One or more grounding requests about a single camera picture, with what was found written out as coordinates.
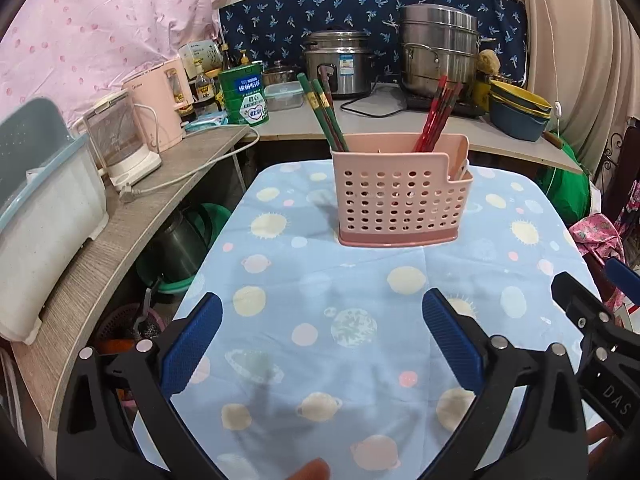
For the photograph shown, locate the black induction cooktop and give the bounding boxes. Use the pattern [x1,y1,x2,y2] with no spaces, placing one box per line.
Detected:
[399,84,490,118]

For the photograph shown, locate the green plastic basin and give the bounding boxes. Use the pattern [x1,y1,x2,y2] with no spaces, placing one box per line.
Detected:
[136,203,231,295]

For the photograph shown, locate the navy floral backsplash cloth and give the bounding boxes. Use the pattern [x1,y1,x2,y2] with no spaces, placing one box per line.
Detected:
[220,0,528,84]

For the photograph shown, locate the green bag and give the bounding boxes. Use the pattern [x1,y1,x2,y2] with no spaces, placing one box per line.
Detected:
[535,167,590,226]

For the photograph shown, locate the yellow bowl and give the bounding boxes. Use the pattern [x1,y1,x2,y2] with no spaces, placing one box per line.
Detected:
[488,80,552,119]

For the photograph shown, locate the dark blue bowl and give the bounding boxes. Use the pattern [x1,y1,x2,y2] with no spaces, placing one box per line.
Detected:
[488,96,549,142]

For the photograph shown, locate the right hand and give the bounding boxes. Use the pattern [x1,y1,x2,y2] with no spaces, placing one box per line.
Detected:
[587,422,615,469]

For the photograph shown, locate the blue planet-print tablecloth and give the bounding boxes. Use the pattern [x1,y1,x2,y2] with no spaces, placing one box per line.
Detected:
[172,160,593,479]

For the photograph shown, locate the red chopsticks in basket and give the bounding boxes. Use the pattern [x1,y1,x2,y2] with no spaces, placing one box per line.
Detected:
[413,75,462,153]

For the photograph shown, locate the stainless rice cooker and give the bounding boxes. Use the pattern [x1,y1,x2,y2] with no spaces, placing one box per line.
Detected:
[303,30,373,99]

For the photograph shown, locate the white power cable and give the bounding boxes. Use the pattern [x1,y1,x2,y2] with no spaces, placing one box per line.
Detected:
[118,123,262,204]

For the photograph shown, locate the pink dotted curtain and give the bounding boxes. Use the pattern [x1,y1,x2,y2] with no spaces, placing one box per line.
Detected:
[1,0,222,122]

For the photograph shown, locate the green chopstick in basket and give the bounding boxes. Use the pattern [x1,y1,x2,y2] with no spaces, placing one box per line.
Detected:
[311,79,349,152]

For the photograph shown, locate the beige hanging curtain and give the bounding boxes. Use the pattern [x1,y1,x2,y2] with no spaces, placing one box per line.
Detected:
[521,0,639,171]

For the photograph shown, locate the pink electric kettle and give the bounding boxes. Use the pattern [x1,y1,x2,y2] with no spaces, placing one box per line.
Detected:
[122,58,193,153]

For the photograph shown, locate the green tin can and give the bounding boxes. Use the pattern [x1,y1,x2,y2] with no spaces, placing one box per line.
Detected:
[219,62,269,126]

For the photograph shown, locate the clear food container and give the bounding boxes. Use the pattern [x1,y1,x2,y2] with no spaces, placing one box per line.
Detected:
[264,80,305,113]

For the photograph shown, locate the white dish rack box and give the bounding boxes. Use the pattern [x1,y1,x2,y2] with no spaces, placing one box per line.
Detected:
[1,98,108,344]

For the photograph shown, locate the large stainless steamer pot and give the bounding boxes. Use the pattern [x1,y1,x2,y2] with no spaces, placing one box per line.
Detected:
[399,3,480,96]

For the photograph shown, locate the left hand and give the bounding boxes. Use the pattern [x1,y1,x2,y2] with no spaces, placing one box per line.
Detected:
[288,458,331,480]

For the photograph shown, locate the pink perforated utensil basket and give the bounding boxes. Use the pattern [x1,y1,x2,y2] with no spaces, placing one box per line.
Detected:
[332,132,473,248]

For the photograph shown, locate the wet wipes packet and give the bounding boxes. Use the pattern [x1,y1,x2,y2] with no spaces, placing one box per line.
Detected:
[183,112,228,136]

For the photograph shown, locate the white blender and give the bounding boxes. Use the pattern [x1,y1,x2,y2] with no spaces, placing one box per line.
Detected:
[70,89,162,192]

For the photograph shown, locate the green chopstick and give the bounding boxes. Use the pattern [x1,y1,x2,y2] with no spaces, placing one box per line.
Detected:
[297,73,341,152]
[311,79,349,152]

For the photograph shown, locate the pink floral cloth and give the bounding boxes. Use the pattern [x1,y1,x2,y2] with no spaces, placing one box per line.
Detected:
[568,179,640,311]

